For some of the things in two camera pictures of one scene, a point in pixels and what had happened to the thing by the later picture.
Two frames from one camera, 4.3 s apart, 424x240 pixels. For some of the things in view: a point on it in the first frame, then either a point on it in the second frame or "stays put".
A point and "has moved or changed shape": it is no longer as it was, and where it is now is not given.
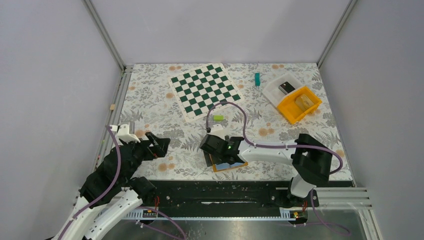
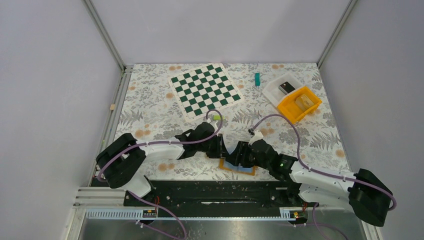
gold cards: x=304 y=101 stays put
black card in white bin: x=286 y=88 stays put
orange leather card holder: x=219 y=167 has moved or changed shape
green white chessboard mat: x=197 y=92 stays put
